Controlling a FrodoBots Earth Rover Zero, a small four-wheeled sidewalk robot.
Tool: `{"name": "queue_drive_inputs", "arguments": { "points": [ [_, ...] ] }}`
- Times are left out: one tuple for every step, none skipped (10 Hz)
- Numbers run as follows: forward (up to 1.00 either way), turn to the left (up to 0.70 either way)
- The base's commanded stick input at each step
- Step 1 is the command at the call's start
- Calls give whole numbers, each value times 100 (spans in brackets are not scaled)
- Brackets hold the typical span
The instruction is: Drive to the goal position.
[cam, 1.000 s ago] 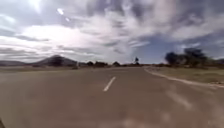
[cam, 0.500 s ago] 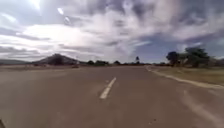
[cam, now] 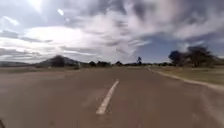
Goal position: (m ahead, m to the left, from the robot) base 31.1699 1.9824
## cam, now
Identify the group of dark trees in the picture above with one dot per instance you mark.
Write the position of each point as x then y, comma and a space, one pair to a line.
196, 56

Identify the brown-grey asphalt road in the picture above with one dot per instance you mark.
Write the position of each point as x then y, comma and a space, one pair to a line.
153, 100

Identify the white road edge line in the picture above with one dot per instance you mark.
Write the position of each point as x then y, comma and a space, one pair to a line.
186, 80

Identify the dry grass verge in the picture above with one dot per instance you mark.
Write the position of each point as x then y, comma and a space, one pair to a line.
23, 70
203, 74

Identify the white dashed centre line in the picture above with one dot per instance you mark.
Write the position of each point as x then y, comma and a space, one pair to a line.
106, 100

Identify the distant row of trees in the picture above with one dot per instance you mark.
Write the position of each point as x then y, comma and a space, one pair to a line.
100, 63

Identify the tall thin dark tree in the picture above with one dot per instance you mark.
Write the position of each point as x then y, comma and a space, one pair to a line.
139, 60

